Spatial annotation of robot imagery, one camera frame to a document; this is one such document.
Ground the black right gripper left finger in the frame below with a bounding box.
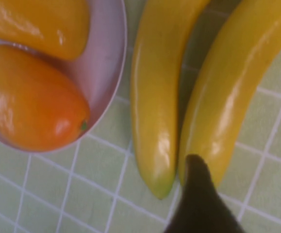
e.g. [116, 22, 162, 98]
[163, 154, 240, 233]

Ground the yellow banana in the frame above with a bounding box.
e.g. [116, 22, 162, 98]
[179, 0, 281, 187]
[130, 0, 211, 200]

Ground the orange tinted mango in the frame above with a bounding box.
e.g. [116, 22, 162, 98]
[0, 45, 91, 150]

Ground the yellow mango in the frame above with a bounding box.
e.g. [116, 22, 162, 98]
[0, 0, 90, 61]

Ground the pink round plate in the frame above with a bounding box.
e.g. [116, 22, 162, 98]
[0, 0, 128, 153]

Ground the green checked tablecloth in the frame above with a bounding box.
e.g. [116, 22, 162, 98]
[0, 0, 281, 233]

